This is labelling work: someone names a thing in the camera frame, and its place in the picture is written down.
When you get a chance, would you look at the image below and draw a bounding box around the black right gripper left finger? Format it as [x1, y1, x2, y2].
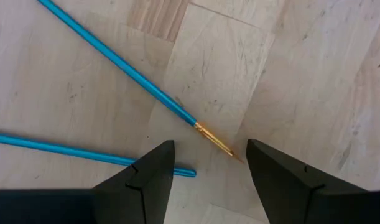
[0, 140, 175, 224]

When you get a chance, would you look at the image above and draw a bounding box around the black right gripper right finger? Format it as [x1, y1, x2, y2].
[246, 139, 380, 224]

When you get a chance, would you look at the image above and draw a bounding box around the thick blue paintbrush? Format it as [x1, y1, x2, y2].
[0, 132, 197, 178]

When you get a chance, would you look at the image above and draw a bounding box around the fine-tipped blue paintbrush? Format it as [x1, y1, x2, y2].
[37, 0, 244, 164]

